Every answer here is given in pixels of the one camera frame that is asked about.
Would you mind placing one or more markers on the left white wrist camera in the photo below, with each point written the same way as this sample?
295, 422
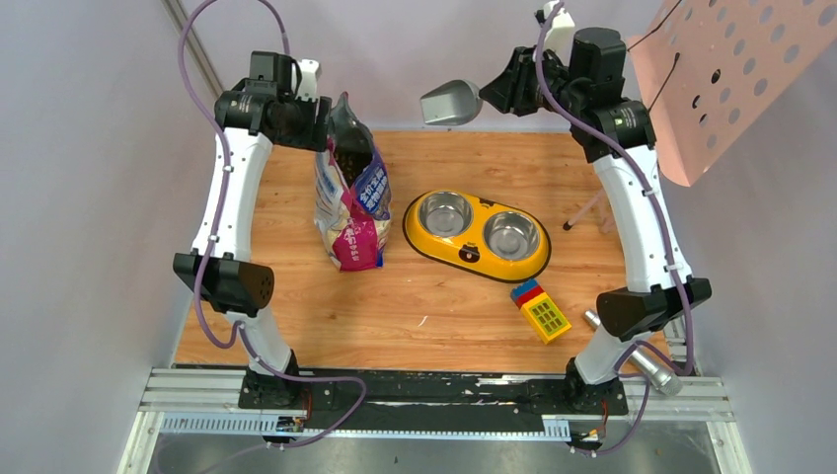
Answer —
307, 89

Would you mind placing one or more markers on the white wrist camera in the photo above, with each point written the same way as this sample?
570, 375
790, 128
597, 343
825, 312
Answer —
307, 89
559, 32

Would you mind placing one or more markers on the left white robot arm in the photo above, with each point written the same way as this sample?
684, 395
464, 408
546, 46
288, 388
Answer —
277, 104

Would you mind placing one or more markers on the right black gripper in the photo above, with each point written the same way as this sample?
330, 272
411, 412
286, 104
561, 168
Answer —
508, 92

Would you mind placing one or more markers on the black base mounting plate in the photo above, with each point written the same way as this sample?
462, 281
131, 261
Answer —
423, 401

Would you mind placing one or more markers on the aluminium frame rail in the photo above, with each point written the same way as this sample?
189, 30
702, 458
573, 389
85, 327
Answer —
204, 400

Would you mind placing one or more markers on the metal food scoop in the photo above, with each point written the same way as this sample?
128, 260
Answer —
453, 103

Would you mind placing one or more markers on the cat food bag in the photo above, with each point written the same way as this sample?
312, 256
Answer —
354, 223

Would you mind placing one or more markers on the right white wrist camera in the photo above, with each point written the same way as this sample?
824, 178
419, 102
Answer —
559, 32

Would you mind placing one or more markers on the colourful toy brick block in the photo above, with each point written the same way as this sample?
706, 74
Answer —
540, 311

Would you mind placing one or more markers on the pink perforated music stand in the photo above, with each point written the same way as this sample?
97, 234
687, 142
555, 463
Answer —
743, 101

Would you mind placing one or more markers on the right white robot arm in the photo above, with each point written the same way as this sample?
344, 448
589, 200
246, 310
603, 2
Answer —
618, 140

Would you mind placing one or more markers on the silver microphone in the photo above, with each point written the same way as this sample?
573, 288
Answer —
644, 363

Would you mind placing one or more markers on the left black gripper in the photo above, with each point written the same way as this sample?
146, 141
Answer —
317, 123

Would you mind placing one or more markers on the yellow double pet bowl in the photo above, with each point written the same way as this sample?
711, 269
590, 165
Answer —
477, 235

